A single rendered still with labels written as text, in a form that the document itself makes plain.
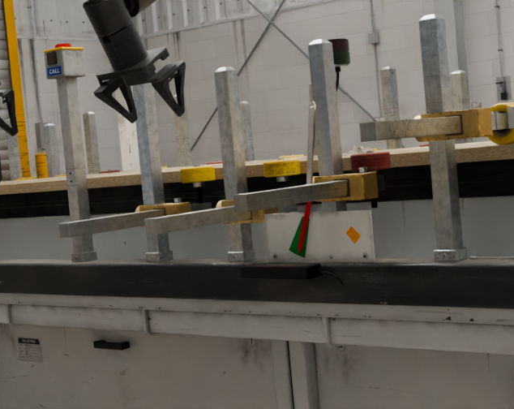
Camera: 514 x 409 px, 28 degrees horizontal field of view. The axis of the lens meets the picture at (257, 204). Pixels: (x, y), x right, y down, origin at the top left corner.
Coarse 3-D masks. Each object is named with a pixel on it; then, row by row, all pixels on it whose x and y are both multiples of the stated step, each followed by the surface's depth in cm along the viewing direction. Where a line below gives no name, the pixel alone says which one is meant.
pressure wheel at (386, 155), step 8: (368, 152) 204; (384, 152) 202; (352, 160) 203; (360, 160) 202; (368, 160) 201; (376, 160) 201; (384, 160) 202; (352, 168) 204; (368, 168) 201; (376, 168) 201; (384, 168) 202; (376, 200) 205
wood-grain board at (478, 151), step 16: (464, 144) 251; (480, 144) 225; (496, 144) 204; (512, 144) 192; (272, 160) 295; (304, 160) 233; (400, 160) 208; (416, 160) 206; (464, 160) 199; (480, 160) 197; (64, 176) 390; (96, 176) 287; (112, 176) 263; (128, 176) 259; (176, 176) 249; (256, 176) 233; (0, 192) 294; (16, 192) 289
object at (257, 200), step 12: (252, 192) 176; (264, 192) 176; (276, 192) 178; (288, 192) 181; (300, 192) 184; (312, 192) 187; (324, 192) 190; (336, 192) 193; (348, 192) 196; (240, 204) 173; (252, 204) 173; (264, 204) 176; (276, 204) 178; (288, 204) 181
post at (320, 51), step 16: (320, 48) 197; (320, 64) 198; (320, 80) 198; (320, 96) 199; (320, 112) 199; (336, 112) 200; (320, 128) 199; (336, 128) 200; (320, 144) 200; (336, 144) 200; (320, 160) 200; (336, 160) 200; (336, 208) 199
